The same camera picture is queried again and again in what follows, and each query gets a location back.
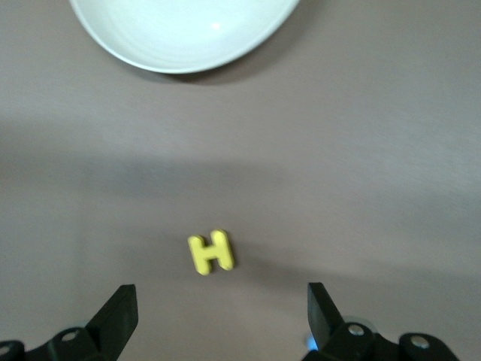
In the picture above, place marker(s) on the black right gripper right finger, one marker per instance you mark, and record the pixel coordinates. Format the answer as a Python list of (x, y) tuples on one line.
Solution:
[(327, 331)]

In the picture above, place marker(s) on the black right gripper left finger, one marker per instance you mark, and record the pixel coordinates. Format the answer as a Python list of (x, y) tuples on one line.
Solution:
[(109, 331)]

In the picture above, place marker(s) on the yellow uppercase H foam letter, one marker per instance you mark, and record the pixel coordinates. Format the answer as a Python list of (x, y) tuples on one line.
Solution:
[(212, 252)]

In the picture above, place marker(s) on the beige plate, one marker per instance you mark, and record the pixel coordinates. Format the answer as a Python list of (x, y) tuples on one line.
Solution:
[(180, 34)]

